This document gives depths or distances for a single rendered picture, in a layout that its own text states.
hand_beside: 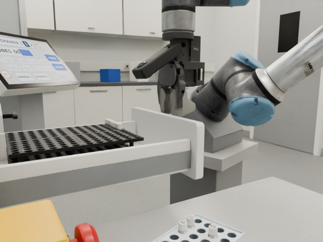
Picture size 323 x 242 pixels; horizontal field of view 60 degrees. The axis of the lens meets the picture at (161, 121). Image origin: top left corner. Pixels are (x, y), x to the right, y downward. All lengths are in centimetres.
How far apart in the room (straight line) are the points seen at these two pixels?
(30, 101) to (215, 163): 91
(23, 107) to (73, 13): 268
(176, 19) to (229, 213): 40
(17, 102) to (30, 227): 119
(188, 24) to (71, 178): 39
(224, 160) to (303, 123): 323
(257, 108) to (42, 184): 57
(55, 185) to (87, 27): 359
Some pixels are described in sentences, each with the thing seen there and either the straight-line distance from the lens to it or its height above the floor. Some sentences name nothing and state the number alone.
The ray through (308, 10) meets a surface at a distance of 413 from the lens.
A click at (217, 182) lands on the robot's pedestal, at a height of 66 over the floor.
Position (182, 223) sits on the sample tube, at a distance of 42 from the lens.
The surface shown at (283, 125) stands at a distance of 425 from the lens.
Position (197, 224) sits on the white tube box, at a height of 80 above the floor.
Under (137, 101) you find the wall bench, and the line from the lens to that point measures 379.
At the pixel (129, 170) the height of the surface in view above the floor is 86.
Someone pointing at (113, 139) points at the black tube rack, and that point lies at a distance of 51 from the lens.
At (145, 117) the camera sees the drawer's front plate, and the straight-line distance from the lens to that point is 69.
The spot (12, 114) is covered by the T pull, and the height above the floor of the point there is 91.
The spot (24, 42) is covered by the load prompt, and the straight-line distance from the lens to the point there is 152.
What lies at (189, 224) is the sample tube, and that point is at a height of 80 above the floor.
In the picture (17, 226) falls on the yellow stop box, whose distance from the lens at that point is 23.
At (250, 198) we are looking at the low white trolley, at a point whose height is 76.
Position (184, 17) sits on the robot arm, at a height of 113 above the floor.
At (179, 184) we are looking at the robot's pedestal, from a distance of 105.
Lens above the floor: 102
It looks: 10 degrees down
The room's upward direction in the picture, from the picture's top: straight up
